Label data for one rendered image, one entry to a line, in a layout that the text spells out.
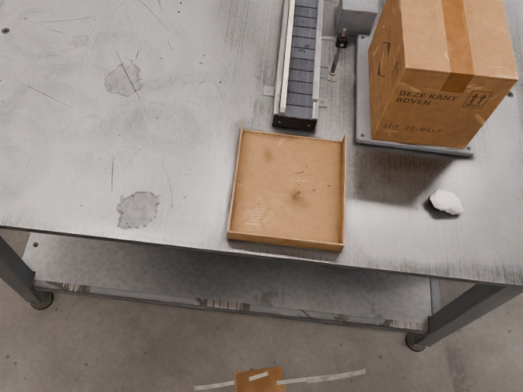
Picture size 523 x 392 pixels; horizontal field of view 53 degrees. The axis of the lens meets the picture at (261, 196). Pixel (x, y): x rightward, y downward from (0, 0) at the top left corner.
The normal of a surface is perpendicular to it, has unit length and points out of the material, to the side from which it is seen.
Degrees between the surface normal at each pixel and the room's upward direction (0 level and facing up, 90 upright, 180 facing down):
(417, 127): 90
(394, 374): 0
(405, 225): 0
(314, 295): 1
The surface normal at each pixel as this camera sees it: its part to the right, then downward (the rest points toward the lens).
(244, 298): 0.08, -0.46
